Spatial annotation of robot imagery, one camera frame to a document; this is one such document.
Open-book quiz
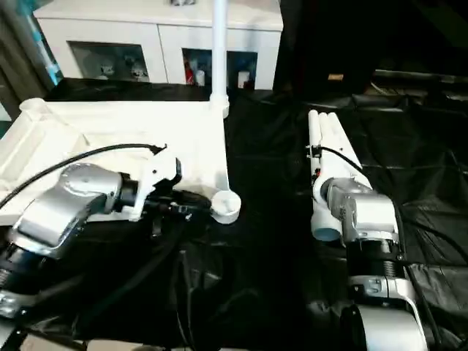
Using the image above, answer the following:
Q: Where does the black plastic mat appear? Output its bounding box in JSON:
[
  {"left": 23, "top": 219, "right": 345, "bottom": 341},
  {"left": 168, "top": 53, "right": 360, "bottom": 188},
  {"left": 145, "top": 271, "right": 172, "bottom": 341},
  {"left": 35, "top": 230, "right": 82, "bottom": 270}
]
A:
[{"left": 0, "top": 76, "right": 468, "bottom": 351}]

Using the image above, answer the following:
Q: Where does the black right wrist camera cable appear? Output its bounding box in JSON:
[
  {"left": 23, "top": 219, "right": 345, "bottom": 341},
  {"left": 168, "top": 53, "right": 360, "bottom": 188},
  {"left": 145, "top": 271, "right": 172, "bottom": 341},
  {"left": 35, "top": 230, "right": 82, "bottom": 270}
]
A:
[{"left": 317, "top": 145, "right": 445, "bottom": 351}]

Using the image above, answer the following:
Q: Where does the white cabinet with glass doors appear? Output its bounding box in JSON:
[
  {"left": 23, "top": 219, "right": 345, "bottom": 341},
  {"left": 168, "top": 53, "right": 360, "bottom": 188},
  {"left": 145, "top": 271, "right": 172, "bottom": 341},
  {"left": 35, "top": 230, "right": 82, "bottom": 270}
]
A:
[{"left": 32, "top": 0, "right": 284, "bottom": 91}]

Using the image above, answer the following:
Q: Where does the white plastic table top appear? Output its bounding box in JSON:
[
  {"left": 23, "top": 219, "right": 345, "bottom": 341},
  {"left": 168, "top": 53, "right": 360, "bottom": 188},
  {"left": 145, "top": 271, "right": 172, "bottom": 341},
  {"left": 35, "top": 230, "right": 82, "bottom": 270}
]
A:
[{"left": 0, "top": 91, "right": 242, "bottom": 224}]

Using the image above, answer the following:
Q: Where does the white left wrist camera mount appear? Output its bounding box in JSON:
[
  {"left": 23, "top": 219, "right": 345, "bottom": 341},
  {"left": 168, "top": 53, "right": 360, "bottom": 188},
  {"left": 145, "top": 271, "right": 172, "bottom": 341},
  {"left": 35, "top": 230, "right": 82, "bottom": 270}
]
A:
[{"left": 129, "top": 148, "right": 184, "bottom": 222}]

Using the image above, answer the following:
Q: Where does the grey curtain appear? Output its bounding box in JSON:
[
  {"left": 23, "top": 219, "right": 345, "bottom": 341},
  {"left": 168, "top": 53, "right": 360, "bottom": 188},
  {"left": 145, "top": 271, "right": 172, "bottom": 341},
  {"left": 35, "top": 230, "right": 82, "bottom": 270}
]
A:
[{"left": 0, "top": 0, "right": 56, "bottom": 118}]

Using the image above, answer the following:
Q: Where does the teal plastic stool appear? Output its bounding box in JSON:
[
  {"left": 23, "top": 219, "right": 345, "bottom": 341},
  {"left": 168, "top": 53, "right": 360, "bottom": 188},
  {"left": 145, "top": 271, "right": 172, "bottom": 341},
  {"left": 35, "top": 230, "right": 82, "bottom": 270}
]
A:
[{"left": 34, "top": 21, "right": 61, "bottom": 85}]

